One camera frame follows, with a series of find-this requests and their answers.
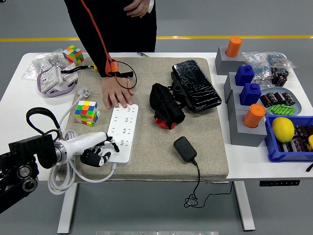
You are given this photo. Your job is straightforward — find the person's left hand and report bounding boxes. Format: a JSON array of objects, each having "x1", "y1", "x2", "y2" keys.
[{"x1": 123, "y1": 0, "x2": 153, "y2": 18}]

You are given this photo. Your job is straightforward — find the person's right hand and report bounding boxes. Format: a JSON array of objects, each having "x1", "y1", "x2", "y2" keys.
[{"x1": 101, "y1": 76, "x2": 135, "y2": 110}]

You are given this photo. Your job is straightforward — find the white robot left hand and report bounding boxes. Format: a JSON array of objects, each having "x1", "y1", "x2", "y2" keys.
[{"x1": 64, "y1": 131, "x2": 121, "y2": 168}]

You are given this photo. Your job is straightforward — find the white power strip with cable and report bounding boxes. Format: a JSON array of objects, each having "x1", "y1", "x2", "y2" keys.
[{"x1": 47, "y1": 87, "x2": 139, "y2": 196}]

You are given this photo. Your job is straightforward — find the colourful puzzle cube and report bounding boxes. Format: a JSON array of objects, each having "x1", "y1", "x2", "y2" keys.
[
  {"x1": 74, "y1": 100, "x2": 101, "y2": 127},
  {"x1": 62, "y1": 45, "x2": 85, "y2": 66}
]

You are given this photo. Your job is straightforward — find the black power adapter with cord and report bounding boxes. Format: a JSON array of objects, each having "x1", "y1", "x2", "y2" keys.
[{"x1": 173, "y1": 136, "x2": 235, "y2": 209}]

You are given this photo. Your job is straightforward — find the person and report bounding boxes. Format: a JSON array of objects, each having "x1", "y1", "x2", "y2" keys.
[{"x1": 64, "y1": 0, "x2": 157, "y2": 78}]

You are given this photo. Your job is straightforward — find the black folded cloth with red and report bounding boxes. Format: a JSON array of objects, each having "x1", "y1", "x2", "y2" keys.
[{"x1": 149, "y1": 82, "x2": 186, "y2": 130}]

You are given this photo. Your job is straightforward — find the white table leg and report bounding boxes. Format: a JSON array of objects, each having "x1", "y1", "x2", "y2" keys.
[
  {"x1": 57, "y1": 182, "x2": 79, "y2": 234},
  {"x1": 232, "y1": 181, "x2": 256, "y2": 231}
]

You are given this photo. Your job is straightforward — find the purple tray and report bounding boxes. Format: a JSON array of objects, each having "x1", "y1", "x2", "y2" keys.
[{"x1": 36, "y1": 65, "x2": 80, "y2": 98}]

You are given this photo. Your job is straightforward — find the black foil-wrapped flat box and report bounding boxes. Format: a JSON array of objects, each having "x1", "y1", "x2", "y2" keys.
[{"x1": 172, "y1": 59, "x2": 223, "y2": 113}]

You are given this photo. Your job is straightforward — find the grey-brown fabric mat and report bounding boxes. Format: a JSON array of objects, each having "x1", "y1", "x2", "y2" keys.
[{"x1": 57, "y1": 57, "x2": 230, "y2": 183}]

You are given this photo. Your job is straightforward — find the orange cylinder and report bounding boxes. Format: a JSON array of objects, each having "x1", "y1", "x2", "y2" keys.
[
  {"x1": 243, "y1": 103, "x2": 267, "y2": 129},
  {"x1": 225, "y1": 36, "x2": 243, "y2": 58}
]

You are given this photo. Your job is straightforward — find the blue bottle-shaped block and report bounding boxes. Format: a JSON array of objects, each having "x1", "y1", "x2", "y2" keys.
[
  {"x1": 239, "y1": 83, "x2": 262, "y2": 106},
  {"x1": 234, "y1": 64, "x2": 255, "y2": 87}
]

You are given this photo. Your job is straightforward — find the clear bag of blue parts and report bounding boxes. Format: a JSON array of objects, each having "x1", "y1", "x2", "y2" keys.
[
  {"x1": 265, "y1": 51, "x2": 298, "y2": 70},
  {"x1": 242, "y1": 51, "x2": 273, "y2": 85}
]

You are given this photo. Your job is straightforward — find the large grey block holder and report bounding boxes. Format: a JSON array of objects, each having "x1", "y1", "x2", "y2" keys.
[{"x1": 228, "y1": 107, "x2": 268, "y2": 147}]

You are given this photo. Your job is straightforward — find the clear bag of black capacitors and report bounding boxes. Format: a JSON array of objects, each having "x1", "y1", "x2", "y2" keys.
[{"x1": 270, "y1": 65, "x2": 292, "y2": 88}]

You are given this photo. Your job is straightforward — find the green battery pile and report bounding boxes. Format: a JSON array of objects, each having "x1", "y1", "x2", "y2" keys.
[{"x1": 268, "y1": 104, "x2": 296, "y2": 116}]

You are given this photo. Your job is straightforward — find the yellow lemon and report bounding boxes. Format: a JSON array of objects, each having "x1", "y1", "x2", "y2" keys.
[{"x1": 271, "y1": 117, "x2": 295, "y2": 143}]

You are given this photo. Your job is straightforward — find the blue plastic bin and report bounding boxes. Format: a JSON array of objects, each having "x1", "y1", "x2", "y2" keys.
[{"x1": 265, "y1": 115, "x2": 313, "y2": 163}]

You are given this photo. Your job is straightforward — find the blue-grey plate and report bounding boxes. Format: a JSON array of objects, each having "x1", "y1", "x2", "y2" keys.
[{"x1": 259, "y1": 87, "x2": 303, "y2": 116}]

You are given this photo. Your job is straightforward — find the black table control panel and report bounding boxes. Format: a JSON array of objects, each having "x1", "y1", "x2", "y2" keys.
[{"x1": 259, "y1": 180, "x2": 301, "y2": 187}]

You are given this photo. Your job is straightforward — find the black capacitor pile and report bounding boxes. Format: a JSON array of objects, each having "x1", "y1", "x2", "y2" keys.
[{"x1": 278, "y1": 124, "x2": 313, "y2": 154}]

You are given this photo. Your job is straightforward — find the orange wrist device with cord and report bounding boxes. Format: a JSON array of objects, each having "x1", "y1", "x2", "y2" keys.
[{"x1": 105, "y1": 55, "x2": 137, "y2": 91}]

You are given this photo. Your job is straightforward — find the white wall socket panel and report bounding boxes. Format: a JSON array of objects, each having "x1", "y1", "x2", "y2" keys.
[
  {"x1": 40, "y1": 67, "x2": 63, "y2": 93},
  {"x1": 61, "y1": 64, "x2": 79, "y2": 85}
]

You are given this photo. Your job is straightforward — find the black plastic bracket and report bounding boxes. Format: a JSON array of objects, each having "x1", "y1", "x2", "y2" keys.
[{"x1": 168, "y1": 70, "x2": 190, "y2": 110}]

